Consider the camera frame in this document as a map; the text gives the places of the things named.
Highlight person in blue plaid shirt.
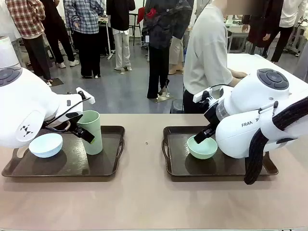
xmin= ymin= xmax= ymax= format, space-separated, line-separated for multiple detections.
xmin=64 ymin=0 xmax=106 ymax=79

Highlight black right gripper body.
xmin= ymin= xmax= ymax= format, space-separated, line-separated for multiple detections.
xmin=204 ymin=109 xmax=218 ymax=132

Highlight mint green bowl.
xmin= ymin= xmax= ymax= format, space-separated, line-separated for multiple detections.
xmin=187 ymin=134 xmax=218 ymax=160

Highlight gold floor plate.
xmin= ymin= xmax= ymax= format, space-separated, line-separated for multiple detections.
xmin=153 ymin=94 xmax=174 ymax=104

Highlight black sleeved cable bundle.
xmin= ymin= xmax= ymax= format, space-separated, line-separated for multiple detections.
xmin=244 ymin=96 xmax=308 ymax=185

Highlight light blue bowl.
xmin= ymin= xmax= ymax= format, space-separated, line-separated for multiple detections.
xmin=28 ymin=133 xmax=64 ymax=159

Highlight grey metal step stool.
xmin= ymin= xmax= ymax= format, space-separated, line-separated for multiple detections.
xmin=44 ymin=44 xmax=55 ymax=61

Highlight grey plastic stool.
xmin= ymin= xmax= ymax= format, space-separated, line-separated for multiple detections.
xmin=170 ymin=99 xmax=185 ymax=114

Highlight person in dark long coat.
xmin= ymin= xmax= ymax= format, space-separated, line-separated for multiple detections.
xmin=242 ymin=0 xmax=284 ymax=57

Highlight person white shirt black trousers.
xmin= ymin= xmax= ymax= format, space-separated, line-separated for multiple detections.
xmin=270 ymin=0 xmax=308 ymax=64

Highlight thin black camera cable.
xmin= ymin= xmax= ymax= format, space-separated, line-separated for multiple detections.
xmin=209 ymin=83 xmax=235 ymax=91
xmin=42 ymin=97 xmax=92 ymax=127

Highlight dark floor plate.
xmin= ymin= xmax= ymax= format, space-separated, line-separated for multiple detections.
xmin=44 ymin=77 xmax=64 ymax=87

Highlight white cylindrical air purifier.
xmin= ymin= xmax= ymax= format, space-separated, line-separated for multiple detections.
xmin=0 ymin=36 xmax=20 ymax=70

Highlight person in dark patterned jacket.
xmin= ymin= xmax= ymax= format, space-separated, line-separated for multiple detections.
xmin=143 ymin=0 xmax=193 ymax=99

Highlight person in cream t-shirt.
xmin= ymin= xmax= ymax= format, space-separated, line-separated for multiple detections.
xmin=183 ymin=0 xmax=241 ymax=114

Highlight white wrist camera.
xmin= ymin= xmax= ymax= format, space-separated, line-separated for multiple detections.
xmin=193 ymin=88 xmax=217 ymax=106
xmin=76 ymin=87 xmax=95 ymax=104

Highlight person in white coat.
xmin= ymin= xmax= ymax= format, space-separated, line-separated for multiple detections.
xmin=0 ymin=0 xmax=22 ymax=40

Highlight tall pale green cup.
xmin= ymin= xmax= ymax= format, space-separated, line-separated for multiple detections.
xmin=77 ymin=110 xmax=103 ymax=155

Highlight person in red plaid shirt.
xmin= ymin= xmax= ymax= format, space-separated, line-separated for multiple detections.
xmin=5 ymin=0 xmax=52 ymax=86

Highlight thin black left camera cable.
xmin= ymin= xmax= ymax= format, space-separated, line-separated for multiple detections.
xmin=42 ymin=97 xmax=92 ymax=127

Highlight person in beige trousers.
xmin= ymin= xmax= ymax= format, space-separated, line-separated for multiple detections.
xmin=168 ymin=36 xmax=186 ymax=75

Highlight person in black clothes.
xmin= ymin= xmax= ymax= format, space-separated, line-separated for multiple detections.
xmin=40 ymin=0 xmax=80 ymax=69

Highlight thin black right camera cable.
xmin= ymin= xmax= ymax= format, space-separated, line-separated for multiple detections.
xmin=209 ymin=83 xmax=235 ymax=91

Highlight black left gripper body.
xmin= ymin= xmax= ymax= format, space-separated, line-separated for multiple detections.
xmin=68 ymin=115 xmax=85 ymax=135

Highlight person's right forearm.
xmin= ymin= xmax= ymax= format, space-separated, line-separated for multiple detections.
xmin=227 ymin=70 xmax=248 ymax=87

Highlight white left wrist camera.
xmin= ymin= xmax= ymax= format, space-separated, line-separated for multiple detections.
xmin=76 ymin=87 xmax=95 ymax=104

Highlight person black top white trousers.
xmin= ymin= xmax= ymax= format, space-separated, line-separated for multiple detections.
xmin=106 ymin=0 xmax=136 ymax=71

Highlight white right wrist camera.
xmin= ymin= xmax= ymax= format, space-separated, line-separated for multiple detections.
xmin=193 ymin=88 xmax=217 ymax=106

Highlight background white desk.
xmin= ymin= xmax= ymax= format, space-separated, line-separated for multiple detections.
xmin=226 ymin=23 xmax=251 ymax=53

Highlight dark brown serving tray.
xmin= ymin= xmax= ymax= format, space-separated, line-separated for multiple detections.
xmin=161 ymin=126 xmax=279 ymax=182
xmin=1 ymin=125 xmax=126 ymax=178

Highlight white side table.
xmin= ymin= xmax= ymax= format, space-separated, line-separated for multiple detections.
xmin=226 ymin=53 xmax=308 ymax=85

